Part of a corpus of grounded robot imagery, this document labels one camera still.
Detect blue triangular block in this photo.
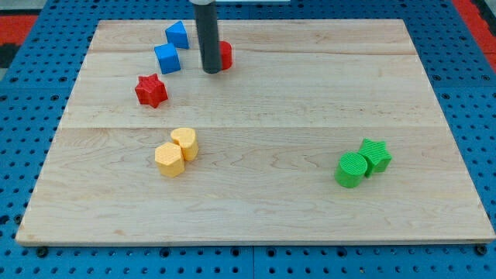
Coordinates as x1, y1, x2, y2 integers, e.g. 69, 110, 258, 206
165, 21, 189, 49

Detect yellow heart block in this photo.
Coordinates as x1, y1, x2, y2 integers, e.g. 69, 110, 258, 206
170, 127, 199, 161

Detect blue cube block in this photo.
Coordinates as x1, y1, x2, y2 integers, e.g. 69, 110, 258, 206
153, 43, 181, 74

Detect red star block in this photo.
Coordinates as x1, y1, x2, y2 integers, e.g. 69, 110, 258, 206
135, 74, 168, 109

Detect green star block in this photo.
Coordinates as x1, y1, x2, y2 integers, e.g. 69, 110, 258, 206
358, 138, 392, 177

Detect light wooden board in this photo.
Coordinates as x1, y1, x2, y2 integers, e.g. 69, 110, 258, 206
16, 19, 495, 246

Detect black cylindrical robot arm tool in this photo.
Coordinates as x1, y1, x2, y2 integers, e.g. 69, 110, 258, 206
190, 0, 222, 74

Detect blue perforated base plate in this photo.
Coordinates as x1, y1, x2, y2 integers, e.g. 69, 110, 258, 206
1, 0, 495, 278

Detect red cylinder block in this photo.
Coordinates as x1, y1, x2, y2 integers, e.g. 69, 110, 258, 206
219, 40, 233, 71

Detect yellow hexagon block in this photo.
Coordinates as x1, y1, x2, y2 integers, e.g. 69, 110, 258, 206
154, 143, 185, 177

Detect green cylinder block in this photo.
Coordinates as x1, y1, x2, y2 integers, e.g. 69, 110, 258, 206
334, 152, 367, 188

